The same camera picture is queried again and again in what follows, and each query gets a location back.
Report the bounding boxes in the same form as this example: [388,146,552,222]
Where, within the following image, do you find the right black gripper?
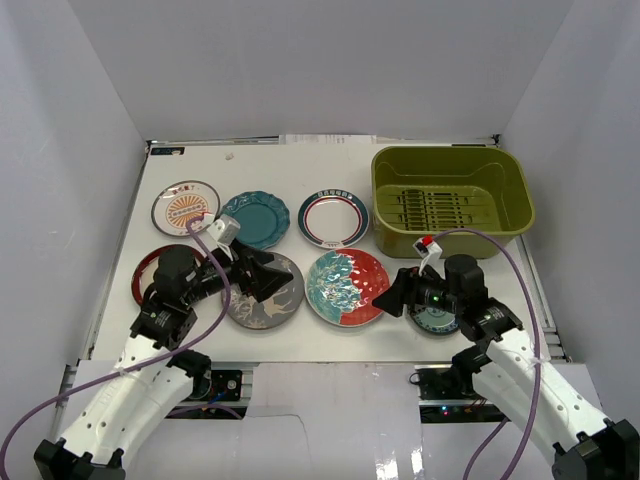
[372,263,463,318]

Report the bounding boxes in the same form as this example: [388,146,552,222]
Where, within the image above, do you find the small teal patterned plate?
[408,307,459,335]

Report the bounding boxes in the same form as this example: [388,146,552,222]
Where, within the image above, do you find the grey deer plate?
[227,252,304,330]

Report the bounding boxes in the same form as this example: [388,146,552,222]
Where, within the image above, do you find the teal scalloped plate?
[221,191,290,250]

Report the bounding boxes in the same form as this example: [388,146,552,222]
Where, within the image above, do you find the red and teal floral plate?
[305,248,390,328]

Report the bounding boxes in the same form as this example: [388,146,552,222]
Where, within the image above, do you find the white plate teal red rim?
[297,189,370,249]

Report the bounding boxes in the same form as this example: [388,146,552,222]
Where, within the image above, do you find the orange sunburst white plate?
[151,180,221,238]

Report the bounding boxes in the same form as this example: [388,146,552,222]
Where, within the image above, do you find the dark red round plate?
[131,244,205,306]

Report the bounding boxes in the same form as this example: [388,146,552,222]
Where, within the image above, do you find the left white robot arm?
[34,241,293,479]

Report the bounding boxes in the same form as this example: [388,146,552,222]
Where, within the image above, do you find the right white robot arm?
[372,255,639,479]

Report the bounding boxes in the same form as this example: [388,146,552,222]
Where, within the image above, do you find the olive green plastic bin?
[371,145,535,259]

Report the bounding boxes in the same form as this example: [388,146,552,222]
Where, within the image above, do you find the white papers at back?
[279,134,377,145]

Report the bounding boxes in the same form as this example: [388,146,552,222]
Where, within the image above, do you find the dark label sticker left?
[149,146,185,156]

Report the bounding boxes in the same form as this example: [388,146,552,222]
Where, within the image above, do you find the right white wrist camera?
[413,235,442,274]

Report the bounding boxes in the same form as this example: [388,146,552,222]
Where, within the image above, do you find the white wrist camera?
[206,214,241,246]
[413,235,442,274]

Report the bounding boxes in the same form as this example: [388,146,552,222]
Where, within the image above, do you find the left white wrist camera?
[206,214,241,246]

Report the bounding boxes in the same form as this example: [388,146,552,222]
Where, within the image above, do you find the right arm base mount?
[408,365,505,425]

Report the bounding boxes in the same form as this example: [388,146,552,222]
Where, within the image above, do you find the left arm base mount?
[168,370,246,420]

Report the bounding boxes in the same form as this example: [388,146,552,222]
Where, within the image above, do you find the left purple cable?
[0,213,232,480]

